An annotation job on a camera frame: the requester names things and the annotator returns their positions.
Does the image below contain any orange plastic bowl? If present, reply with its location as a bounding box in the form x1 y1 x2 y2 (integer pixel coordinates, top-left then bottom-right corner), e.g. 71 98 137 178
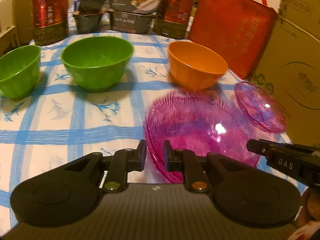
168 41 228 91

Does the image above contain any small pink glass plate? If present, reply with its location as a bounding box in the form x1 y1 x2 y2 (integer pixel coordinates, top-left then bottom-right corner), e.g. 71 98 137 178
234 81 286 134

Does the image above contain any large pink glass plate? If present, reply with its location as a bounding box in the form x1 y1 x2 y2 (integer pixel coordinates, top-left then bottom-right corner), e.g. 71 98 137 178
144 91 260 183

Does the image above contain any white shelf rack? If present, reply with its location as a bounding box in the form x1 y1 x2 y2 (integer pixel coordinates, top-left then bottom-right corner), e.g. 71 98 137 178
1 0 20 56

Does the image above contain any red tote bag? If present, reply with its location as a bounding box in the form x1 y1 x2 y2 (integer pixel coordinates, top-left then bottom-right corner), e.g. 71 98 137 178
188 0 278 79

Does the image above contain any right cooking oil bottle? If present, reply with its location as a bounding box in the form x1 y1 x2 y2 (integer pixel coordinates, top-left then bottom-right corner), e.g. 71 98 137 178
153 0 194 40

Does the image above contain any green bowl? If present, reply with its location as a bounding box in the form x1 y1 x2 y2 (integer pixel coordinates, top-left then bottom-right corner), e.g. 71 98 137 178
1 45 41 101
61 36 134 93

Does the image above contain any tilted dark food cup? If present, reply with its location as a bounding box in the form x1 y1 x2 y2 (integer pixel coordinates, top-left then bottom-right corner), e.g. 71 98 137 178
78 0 106 14

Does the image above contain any left cooking oil bottle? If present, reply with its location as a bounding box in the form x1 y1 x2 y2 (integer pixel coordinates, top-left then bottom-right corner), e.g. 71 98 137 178
31 0 68 46

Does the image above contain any person right hand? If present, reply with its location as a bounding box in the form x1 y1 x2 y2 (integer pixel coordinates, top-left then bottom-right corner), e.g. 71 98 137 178
296 188 320 227

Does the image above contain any lower instant rice box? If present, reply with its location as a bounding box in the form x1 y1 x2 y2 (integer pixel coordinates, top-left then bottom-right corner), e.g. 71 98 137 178
107 9 156 34

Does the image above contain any lower dark food cup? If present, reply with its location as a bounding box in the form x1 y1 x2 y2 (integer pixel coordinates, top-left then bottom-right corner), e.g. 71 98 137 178
73 10 106 34

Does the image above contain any large cardboard box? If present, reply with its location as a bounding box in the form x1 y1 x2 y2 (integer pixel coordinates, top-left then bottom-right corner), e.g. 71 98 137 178
251 0 320 147

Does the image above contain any cooking oil bottle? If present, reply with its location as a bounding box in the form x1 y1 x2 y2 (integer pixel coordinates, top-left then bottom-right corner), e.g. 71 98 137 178
153 0 194 40
31 0 68 46

